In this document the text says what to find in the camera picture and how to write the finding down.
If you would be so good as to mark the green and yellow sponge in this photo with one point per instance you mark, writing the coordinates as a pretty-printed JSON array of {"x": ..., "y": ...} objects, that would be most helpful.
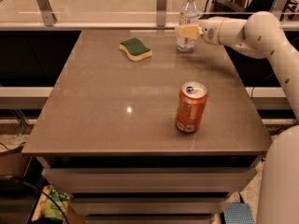
[{"x": 135, "y": 50}]

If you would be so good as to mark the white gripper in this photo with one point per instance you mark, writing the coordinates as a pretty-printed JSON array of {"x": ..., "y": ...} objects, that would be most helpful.
[{"x": 210, "y": 32}]

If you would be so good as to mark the orange soda can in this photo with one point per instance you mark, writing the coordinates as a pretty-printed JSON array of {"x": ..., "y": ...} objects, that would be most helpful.
[{"x": 192, "y": 98}]

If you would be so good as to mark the middle metal railing bracket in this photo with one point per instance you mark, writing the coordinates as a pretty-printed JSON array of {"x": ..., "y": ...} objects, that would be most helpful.
[{"x": 161, "y": 12}]

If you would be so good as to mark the green snack bag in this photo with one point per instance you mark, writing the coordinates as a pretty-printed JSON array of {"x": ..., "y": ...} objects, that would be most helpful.
[{"x": 51, "y": 207}]

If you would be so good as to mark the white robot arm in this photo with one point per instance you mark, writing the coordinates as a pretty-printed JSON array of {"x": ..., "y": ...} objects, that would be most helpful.
[{"x": 261, "y": 36}]

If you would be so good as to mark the blue perforated box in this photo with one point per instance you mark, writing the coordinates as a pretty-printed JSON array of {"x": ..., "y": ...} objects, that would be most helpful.
[{"x": 238, "y": 213}]

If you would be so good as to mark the grey drawer cabinet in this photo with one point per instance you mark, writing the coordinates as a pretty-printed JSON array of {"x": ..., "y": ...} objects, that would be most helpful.
[{"x": 107, "y": 134}]

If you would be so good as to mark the right metal railing bracket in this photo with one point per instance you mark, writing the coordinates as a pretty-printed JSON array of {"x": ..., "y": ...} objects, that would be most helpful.
[{"x": 278, "y": 7}]

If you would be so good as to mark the metal railing bracket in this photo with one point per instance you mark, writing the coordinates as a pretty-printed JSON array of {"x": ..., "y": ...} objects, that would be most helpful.
[
  {"x": 47, "y": 13},
  {"x": 161, "y": 12},
  {"x": 278, "y": 7}
]

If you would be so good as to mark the left metal railing bracket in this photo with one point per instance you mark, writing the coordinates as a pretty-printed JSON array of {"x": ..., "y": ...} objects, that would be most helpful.
[{"x": 47, "y": 13}]

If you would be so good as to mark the clear plastic water bottle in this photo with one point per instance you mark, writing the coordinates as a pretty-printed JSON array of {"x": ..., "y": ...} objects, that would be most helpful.
[{"x": 188, "y": 14}]

